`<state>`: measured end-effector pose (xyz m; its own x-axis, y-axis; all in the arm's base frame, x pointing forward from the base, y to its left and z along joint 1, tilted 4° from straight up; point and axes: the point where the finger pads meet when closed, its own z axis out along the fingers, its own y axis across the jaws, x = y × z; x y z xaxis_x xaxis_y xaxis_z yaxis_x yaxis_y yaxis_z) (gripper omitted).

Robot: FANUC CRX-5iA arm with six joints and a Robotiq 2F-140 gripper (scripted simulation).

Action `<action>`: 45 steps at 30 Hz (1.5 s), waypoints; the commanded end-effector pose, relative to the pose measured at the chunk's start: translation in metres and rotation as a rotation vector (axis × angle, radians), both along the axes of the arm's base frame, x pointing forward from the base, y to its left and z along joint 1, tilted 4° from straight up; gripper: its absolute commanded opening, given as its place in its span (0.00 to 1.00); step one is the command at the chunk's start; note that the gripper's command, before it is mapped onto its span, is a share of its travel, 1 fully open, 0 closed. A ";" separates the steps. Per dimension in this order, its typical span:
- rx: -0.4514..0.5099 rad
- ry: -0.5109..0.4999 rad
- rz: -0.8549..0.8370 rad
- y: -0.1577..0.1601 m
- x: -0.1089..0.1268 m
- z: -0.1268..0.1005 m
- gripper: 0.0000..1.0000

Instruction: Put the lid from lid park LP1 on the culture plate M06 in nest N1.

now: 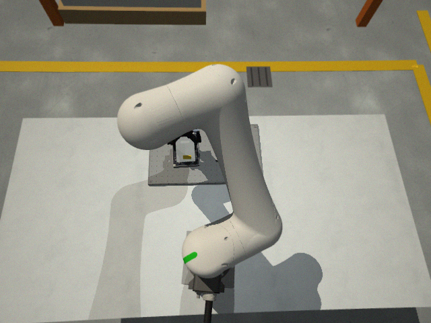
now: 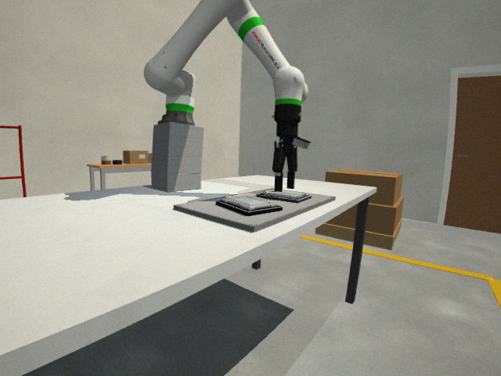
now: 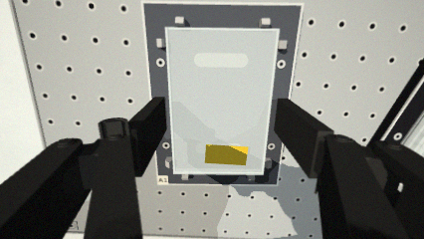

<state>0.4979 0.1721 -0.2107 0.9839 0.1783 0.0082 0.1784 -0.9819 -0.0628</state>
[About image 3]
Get white multi-well plate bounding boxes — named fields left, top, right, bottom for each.
left=400, top=111, right=424, bottom=157

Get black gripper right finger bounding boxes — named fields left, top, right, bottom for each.
left=274, top=99, right=424, bottom=239

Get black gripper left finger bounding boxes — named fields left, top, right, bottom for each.
left=0, top=97, right=166, bottom=239

